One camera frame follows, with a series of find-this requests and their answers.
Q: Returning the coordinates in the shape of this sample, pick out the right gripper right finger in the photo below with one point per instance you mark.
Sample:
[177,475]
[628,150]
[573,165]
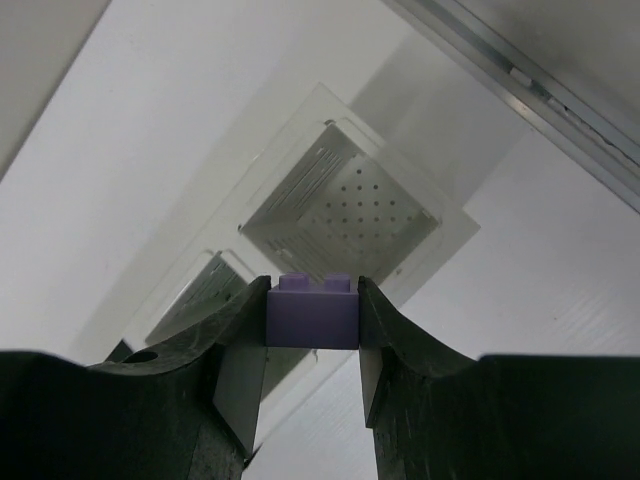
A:
[437,414]

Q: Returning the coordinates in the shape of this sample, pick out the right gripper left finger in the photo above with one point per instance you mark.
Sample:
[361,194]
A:
[185,408]

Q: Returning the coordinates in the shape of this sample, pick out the purple lego brick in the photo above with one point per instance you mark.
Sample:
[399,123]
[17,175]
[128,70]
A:
[303,314]

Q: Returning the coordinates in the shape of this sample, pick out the white double bin container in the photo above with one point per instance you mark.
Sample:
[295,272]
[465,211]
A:
[322,194]

